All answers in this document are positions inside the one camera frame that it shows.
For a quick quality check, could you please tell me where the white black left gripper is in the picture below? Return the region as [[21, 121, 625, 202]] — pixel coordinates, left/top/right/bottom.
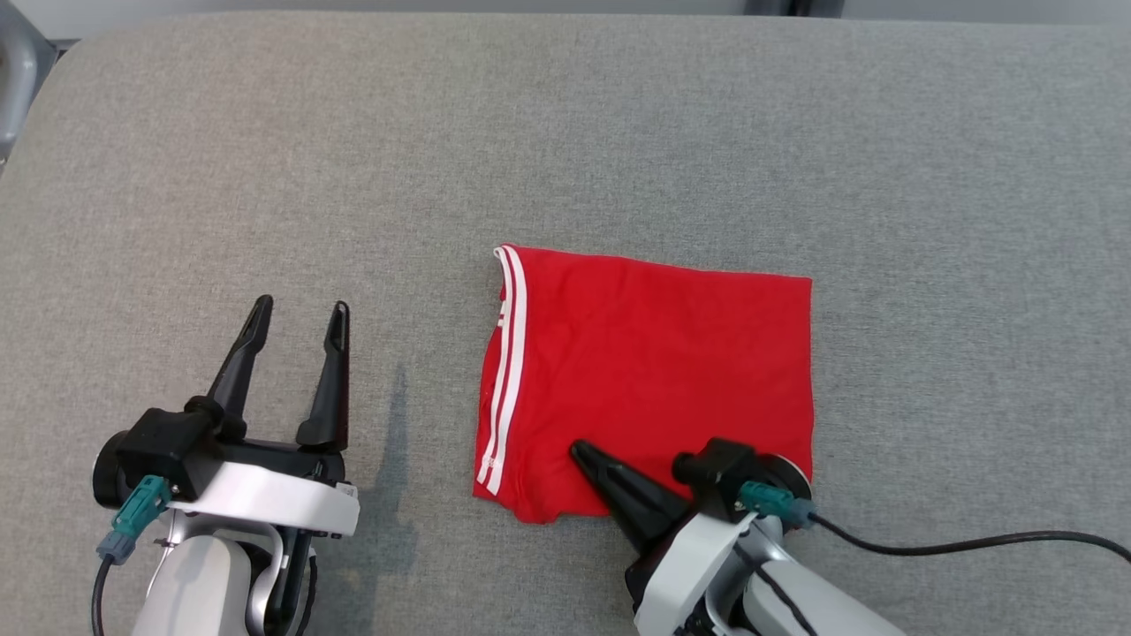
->
[[159, 294, 361, 636]]

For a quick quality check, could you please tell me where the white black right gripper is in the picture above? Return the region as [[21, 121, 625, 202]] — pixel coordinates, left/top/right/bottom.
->
[[570, 442, 761, 636]]

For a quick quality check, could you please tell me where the red jersey with white sleeves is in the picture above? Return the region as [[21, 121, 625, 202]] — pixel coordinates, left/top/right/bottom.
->
[[473, 244, 815, 525]]

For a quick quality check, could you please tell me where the right camera cable teal connector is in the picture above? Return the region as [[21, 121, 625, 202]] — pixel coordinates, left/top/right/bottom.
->
[[738, 480, 1131, 566]]

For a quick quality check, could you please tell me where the camera cable teal connector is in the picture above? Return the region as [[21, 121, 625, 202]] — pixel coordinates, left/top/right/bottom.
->
[[738, 480, 1131, 566], [91, 475, 173, 636]]

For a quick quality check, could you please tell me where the left camera cable teal connector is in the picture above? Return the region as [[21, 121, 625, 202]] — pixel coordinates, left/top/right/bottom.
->
[[91, 475, 173, 636]]

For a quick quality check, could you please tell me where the grey curved metal frame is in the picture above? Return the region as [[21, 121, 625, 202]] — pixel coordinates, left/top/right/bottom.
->
[[0, 13, 58, 169]]

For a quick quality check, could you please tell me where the grey partition post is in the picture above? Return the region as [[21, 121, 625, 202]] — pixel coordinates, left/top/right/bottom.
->
[[747, 0, 845, 17]]

